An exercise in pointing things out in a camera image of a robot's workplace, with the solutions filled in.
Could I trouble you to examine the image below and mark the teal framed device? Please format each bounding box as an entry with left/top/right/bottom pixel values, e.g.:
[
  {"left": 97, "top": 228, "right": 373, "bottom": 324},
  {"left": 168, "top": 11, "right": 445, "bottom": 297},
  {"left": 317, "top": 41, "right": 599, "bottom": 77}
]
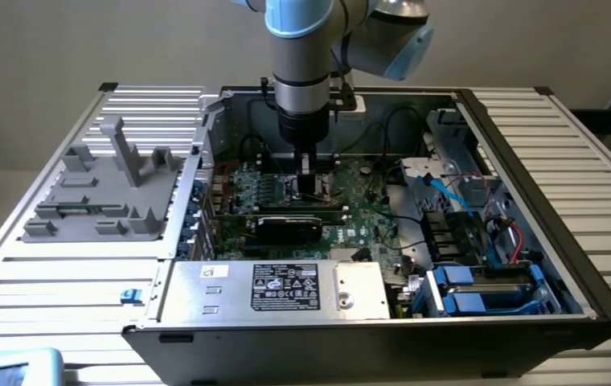
[{"left": 0, "top": 347, "right": 66, "bottom": 386}]

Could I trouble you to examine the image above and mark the black RAM stick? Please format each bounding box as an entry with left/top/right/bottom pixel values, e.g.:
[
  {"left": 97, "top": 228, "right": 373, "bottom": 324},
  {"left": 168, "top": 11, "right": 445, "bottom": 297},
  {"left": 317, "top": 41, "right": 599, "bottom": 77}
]
[{"left": 259, "top": 211, "right": 347, "bottom": 226}]

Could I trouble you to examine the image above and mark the black graphics card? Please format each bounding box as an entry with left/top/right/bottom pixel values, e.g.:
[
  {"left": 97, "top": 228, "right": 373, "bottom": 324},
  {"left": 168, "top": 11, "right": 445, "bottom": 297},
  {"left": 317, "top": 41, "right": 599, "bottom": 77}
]
[{"left": 253, "top": 216, "right": 324, "bottom": 246}]

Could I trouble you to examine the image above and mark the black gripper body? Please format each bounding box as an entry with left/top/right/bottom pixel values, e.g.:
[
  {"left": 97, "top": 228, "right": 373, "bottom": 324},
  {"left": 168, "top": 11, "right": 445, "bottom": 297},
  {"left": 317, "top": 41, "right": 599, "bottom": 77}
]
[{"left": 276, "top": 109, "right": 331, "bottom": 177}]

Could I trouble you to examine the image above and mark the black looped wire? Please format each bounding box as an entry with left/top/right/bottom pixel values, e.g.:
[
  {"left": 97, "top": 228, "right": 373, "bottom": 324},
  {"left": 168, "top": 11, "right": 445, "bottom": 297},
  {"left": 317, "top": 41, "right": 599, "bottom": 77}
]
[{"left": 356, "top": 105, "right": 425, "bottom": 158}]

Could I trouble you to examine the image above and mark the silver chipset heatsink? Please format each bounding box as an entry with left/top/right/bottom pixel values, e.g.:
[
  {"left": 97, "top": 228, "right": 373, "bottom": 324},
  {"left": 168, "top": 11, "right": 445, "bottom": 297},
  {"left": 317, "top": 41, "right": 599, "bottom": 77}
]
[{"left": 328, "top": 248, "right": 361, "bottom": 263}]

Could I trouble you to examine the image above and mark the blue flat wire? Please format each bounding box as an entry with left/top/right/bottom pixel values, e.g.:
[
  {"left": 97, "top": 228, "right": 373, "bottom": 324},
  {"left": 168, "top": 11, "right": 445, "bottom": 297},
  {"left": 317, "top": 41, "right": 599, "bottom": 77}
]
[{"left": 413, "top": 171, "right": 479, "bottom": 220}]

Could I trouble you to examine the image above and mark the open black PC case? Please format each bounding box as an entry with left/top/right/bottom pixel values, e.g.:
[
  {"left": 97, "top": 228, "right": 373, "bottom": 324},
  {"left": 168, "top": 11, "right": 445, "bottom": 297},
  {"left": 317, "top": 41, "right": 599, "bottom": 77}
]
[{"left": 121, "top": 84, "right": 611, "bottom": 386}]

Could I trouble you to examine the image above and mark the red wire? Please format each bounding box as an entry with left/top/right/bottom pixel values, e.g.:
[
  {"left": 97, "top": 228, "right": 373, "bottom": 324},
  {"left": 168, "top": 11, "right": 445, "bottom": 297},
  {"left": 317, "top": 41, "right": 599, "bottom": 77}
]
[{"left": 503, "top": 215, "right": 526, "bottom": 265}]

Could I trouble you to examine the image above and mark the green circuit board part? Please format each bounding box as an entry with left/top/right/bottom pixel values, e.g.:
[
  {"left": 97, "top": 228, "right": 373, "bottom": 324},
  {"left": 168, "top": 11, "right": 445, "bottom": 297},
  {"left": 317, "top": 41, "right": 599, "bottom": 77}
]
[{"left": 57, "top": 204, "right": 106, "bottom": 215}]

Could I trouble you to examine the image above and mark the metal disk bay cage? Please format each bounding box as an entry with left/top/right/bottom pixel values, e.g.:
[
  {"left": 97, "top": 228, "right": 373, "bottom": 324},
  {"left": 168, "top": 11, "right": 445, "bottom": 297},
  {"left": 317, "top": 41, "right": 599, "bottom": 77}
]
[{"left": 396, "top": 107, "right": 503, "bottom": 216}]

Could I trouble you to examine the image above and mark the black case fan shroud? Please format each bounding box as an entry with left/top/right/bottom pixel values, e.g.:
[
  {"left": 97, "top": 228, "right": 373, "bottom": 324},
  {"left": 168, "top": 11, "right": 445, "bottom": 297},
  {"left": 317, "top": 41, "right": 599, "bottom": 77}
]
[{"left": 421, "top": 209, "right": 488, "bottom": 267}]

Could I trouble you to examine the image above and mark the silver power supply unit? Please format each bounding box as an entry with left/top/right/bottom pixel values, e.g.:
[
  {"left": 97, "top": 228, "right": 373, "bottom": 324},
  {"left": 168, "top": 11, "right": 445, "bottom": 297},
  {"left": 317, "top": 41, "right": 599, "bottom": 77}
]
[{"left": 156, "top": 260, "right": 391, "bottom": 323}]

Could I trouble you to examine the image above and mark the CPU socket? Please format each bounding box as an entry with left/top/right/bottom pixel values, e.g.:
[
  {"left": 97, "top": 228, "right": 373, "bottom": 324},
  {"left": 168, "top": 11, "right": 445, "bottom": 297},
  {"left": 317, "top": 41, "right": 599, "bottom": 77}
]
[{"left": 276, "top": 172, "right": 340, "bottom": 203}]

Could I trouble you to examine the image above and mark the disk in blue caddy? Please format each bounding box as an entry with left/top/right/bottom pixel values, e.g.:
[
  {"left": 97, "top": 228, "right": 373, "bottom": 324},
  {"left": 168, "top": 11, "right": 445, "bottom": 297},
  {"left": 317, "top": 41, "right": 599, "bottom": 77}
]
[{"left": 423, "top": 263, "right": 555, "bottom": 319}]

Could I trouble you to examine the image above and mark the grey plastic parts rack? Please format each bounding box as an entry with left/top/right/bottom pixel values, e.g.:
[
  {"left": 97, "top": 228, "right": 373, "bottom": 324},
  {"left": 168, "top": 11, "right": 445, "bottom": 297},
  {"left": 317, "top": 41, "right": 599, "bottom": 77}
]
[{"left": 18, "top": 117, "right": 188, "bottom": 244}]

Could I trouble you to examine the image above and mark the green motherboard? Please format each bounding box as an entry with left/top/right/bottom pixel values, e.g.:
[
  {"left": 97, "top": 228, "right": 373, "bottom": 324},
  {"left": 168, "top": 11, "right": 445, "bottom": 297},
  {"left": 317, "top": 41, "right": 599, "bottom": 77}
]
[{"left": 209, "top": 154, "right": 409, "bottom": 283}]

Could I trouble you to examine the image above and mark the white box in case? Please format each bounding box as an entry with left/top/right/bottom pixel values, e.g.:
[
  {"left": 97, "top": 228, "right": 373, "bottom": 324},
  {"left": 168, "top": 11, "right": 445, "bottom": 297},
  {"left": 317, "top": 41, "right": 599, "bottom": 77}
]
[{"left": 335, "top": 94, "right": 368, "bottom": 124}]

